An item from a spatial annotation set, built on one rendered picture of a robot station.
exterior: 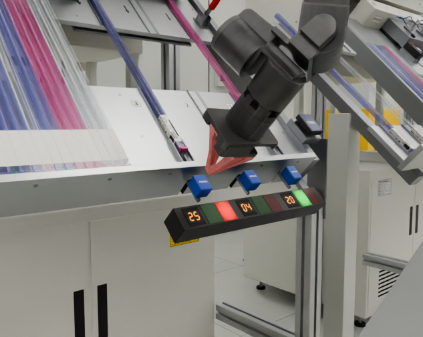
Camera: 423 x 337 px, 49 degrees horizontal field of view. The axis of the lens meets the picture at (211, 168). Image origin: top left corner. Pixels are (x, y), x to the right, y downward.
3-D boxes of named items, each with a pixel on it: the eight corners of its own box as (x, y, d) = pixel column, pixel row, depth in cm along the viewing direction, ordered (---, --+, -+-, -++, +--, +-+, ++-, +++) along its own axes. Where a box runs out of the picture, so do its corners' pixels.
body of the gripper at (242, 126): (198, 117, 63) (226, 75, 58) (250, 120, 69) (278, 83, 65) (220, 153, 60) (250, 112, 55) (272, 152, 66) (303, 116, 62)
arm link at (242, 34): (344, 25, 54) (337, 55, 62) (276, -36, 56) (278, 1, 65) (268, 95, 54) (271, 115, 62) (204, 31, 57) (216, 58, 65)
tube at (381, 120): (417, 158, 96) (422, 153, 95) (414, 158, 95) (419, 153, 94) (277, 17, 119) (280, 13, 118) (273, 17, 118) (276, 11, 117)
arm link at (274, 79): (299, 80, 54) (318, 75, 58) (258, 41, 55) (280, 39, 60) (265, 122, 58) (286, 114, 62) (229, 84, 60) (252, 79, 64)
